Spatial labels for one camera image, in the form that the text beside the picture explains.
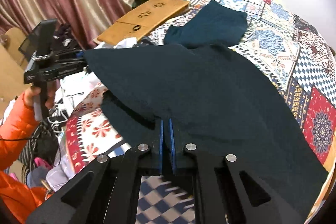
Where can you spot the wooden chair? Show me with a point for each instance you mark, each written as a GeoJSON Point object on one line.
{"type": "Point", "coordinates": [12, 40]}

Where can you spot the orange jacket left sleeve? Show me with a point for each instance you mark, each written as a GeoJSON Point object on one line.
{"type": "Point", "coordinates": [15, 132]}

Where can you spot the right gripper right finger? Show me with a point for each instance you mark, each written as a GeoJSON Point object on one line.
{"type": "Point", "coordinates": [225, 190]}

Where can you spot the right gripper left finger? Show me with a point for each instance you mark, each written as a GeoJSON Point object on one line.
{"type": "Point", "coordinates": [107, 189]}

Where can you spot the dark pants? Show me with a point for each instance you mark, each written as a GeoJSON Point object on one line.
{"type": "Point", "coordinates": [216, 99]}

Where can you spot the wooden lap desk board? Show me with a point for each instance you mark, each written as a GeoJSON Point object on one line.
{"type": "Point", "coordinates": [142, 20]}

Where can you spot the patchwork patterned bedspread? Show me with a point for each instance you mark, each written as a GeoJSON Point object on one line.
{"type": "Point", "coordinates": [290, 52]}

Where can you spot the white clothes pile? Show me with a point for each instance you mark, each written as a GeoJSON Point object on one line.
{"type": "Point", "coordinates": [74, 88]}

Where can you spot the folded dark teal garment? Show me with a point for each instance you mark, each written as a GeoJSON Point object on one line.
{"type": "Point", "coordinates": [213, 24]}

